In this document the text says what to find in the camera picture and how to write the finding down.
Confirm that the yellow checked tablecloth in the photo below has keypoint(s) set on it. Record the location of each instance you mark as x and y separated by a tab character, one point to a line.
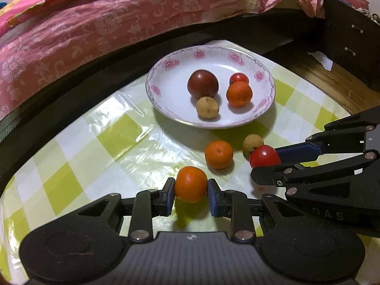
104	142

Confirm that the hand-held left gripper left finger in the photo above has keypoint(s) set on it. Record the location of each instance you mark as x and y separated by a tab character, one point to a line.
169	194

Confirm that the red tomato with calyx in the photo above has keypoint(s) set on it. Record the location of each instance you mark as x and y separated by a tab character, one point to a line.
239	77

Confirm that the grey striped mattress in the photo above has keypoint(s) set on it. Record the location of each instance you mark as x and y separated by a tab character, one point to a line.
6	124

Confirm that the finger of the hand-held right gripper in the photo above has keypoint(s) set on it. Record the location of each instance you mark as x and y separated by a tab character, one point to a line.
299	152
267	175

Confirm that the large dark red tomato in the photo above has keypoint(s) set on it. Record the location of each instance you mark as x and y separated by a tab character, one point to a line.
203	83

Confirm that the white paper scrap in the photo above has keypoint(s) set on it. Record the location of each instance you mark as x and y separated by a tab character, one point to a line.
322	60

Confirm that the dark drawer cabinet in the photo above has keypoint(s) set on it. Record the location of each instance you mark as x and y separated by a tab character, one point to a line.
350	41

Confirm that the white floral rim plate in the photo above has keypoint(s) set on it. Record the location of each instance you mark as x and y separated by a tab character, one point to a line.
175	95

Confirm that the small brown round fruit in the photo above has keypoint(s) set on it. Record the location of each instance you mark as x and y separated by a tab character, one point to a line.
207	107

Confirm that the red cherry tomato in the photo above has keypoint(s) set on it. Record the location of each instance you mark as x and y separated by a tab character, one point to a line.
262	157

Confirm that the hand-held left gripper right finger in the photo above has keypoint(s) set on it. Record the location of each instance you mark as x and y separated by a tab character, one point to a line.
213	197

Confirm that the pink floral blanket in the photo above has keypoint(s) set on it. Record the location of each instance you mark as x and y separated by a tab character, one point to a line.
89	29

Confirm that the small orange tangerine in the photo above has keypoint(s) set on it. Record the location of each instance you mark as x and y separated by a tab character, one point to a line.
191	184
219	154
239	94

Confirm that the small tan lychee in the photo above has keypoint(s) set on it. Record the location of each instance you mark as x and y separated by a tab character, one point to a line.
252	143

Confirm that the black bed frame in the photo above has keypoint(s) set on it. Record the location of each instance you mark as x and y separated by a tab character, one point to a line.
74	95

